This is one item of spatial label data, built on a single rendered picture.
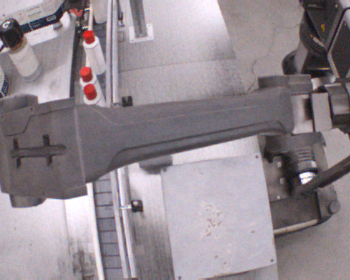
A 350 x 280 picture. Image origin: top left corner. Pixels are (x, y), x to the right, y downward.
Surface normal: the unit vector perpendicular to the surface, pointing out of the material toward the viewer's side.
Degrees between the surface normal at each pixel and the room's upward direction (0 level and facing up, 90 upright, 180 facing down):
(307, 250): 0
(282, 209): 0
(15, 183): 39
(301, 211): 0
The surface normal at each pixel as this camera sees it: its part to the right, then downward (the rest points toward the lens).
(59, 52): -0.04, -0.40
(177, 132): 0.65, -0.02
